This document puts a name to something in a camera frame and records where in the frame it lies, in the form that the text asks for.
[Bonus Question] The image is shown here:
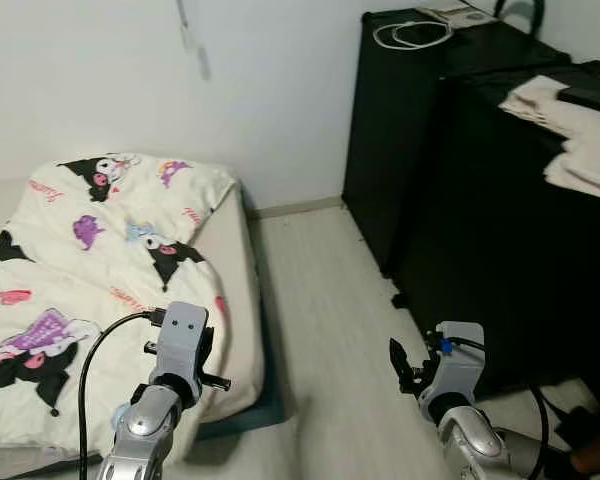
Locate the black low fabric wardrobe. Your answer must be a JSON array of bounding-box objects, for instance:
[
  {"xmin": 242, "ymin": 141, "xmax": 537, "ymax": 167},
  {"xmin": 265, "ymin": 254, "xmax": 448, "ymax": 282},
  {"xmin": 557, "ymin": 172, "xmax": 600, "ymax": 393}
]
[{"xmin": 394, "ymin": 60, "xmax": 600, "ymax": 397}]

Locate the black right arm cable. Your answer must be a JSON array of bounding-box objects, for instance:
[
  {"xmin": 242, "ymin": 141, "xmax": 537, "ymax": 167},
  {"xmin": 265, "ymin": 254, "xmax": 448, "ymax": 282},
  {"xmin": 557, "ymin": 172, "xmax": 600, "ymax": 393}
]
[{"xmin": 442, "ymin": 335, "xmax": 551, "ymax": 480}]

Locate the person bare foot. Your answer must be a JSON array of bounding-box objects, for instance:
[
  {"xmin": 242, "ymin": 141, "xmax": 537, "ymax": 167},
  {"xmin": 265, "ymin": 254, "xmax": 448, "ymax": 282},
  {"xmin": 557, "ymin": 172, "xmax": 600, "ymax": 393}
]
[{"xmin": 570, "ymin": 428, "xmax": 600, "ymax": 477}]

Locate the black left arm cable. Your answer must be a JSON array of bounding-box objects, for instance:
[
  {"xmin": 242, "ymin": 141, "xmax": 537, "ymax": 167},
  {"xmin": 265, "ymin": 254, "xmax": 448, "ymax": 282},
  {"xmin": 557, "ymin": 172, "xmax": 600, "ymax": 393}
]
[{"xmin": 77, "ymin": 310, "xmax": 167, "ymax": 480}]

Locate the mattress with beige sheet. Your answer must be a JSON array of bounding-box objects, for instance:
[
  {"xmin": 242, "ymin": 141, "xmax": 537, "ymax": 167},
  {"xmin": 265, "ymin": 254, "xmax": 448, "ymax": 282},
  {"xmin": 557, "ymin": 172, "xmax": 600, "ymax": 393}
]
[{"xmin": 0, "ymin": 178, "xmax": 267, "ymax": 473}]

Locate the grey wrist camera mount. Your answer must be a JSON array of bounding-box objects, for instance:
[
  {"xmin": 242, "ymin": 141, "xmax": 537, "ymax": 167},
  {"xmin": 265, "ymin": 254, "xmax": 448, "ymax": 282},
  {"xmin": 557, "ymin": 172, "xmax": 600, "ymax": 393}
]
[
  {"xmin": 420, "ymin": 322, "xmax": 487, "ymax": 407},
  {"xmin": 155, "ymin": 302, "xmax": 211, "ymax": 387}
]

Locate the black curved handle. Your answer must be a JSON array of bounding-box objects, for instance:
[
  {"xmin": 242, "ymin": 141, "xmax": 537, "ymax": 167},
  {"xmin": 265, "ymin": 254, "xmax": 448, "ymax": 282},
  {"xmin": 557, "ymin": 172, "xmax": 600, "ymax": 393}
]
[{"xmin": 494, "ymin": 0, "xmax": 547, "ymax": 33}]

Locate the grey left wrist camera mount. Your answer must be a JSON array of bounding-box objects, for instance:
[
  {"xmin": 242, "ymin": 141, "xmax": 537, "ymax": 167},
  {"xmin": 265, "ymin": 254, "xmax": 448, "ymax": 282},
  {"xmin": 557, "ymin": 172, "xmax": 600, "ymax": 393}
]
[{"xmin": 155, "ymin": 302, "xmax": 211, "ymax": 387}]

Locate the grey hanging pull cord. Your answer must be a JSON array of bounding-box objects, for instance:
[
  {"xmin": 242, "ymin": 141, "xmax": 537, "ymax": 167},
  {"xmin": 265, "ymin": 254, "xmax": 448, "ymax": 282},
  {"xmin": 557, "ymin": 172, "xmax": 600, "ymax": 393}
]
[{"xmin": 174, "ymin": 0, "xmax": 214, "ymax": 83}]

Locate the cream cartoon print quilt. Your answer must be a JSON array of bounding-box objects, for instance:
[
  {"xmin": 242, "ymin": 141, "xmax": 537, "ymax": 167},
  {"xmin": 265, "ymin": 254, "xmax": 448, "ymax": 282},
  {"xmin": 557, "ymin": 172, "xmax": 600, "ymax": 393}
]
[{"xmin": 0, "ymin": 152, "xmax": 239, "ymax": 453}]

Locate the teal bed frame base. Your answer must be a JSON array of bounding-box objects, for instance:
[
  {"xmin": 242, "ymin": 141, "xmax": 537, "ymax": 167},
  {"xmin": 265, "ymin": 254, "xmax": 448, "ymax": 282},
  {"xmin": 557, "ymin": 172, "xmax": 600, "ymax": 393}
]
[{"xmin": 195, "ymin": 188, "xmax": 287, "ymax": 443}]

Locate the white coiled cable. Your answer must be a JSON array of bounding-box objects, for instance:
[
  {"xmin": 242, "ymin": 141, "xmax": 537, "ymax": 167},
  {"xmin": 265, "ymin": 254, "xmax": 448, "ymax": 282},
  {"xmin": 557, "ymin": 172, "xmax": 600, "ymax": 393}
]
[{"xmin": 373, "ymin": 18, "xmax": 454, "ymax": 50}]

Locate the beige folded cloth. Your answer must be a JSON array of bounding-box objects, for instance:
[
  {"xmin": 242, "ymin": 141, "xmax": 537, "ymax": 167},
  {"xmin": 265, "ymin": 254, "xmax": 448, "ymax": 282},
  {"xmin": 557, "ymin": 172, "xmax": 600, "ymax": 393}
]
[
  {"xmin": 499, "ymin": 75, "xmax": 600, "ymax": 143},
  {"xmin": 544, "ymin": 135, "xmax": 600, "ymax": 207}
]

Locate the white flat box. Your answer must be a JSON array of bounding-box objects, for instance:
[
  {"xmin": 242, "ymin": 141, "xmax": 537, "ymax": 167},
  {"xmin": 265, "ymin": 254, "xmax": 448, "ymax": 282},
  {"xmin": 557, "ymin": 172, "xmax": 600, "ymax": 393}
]
[{"xmin": 418, "ymin": 2, "xmax": 503, "ymax": 30}]

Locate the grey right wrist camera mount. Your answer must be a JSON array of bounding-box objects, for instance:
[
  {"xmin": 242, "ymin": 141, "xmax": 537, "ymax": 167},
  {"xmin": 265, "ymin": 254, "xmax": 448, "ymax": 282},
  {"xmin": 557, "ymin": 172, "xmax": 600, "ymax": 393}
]
[{"xmin": 420, "ymin": 322, "xmax": 487, "ymax": 407}]

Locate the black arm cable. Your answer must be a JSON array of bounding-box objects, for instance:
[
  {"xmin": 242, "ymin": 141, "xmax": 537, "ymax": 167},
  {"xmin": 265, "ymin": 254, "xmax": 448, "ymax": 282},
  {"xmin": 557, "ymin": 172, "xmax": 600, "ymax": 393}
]
[
  {"xmin": 442, "ymin": 335, "xmax": 551, "ymax": 480},
  {"xmin": 77, "ymin": 310, "xmax": 167, "ymax": 480}
]

